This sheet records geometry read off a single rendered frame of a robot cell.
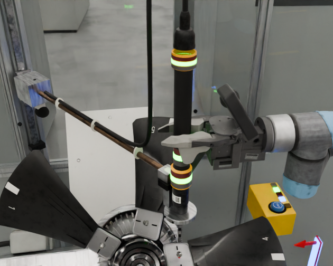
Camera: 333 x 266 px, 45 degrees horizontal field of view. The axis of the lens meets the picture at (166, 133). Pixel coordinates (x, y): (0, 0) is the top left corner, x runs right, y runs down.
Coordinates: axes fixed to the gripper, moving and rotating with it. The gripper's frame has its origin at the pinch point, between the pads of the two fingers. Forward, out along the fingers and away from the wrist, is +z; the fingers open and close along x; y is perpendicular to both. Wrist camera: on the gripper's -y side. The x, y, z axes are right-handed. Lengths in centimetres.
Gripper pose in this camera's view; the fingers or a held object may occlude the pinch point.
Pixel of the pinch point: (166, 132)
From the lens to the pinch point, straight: 75.7
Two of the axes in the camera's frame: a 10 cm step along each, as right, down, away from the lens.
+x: -1.5, -5.1, 8.5
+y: 0.0, 8.6, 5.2
